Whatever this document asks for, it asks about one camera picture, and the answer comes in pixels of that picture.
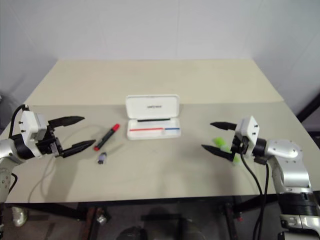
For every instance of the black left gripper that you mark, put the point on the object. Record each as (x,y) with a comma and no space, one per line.
(47,145)

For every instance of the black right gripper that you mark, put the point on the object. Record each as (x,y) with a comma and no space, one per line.
(240,146)

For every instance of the black marker with red cap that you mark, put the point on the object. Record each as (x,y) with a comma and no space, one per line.
(106,138)

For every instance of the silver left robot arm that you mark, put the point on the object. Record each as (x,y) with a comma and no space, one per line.
(7,147)

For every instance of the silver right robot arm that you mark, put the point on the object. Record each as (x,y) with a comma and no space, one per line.
(287,152)

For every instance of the red and blue pencil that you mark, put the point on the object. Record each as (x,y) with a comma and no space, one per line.
(147,129)

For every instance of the white pen case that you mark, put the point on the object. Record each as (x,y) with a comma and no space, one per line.
(152,107)

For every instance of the green and white highlighter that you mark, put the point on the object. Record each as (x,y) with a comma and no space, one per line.
(218,141)

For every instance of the black metal stand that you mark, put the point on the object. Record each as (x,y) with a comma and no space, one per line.
(310,107)

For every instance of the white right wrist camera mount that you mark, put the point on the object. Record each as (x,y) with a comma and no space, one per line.
(248,127)

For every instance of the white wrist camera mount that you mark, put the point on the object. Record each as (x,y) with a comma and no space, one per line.
(248,127)
(31,123)

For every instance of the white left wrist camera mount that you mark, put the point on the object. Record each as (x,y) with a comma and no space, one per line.
(31,123)

